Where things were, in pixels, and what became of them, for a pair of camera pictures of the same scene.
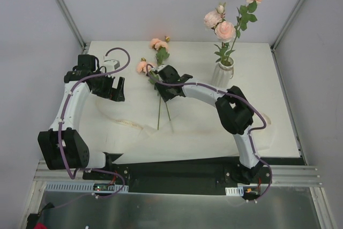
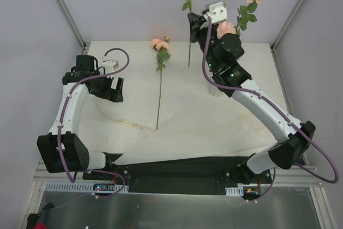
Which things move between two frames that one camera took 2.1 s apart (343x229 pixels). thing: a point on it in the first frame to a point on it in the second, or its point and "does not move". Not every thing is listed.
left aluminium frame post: [63, 8] does not move
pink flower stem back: [161, 45] does not move
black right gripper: [166, 79] to [195, 26]
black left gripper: [112, 88] does not move
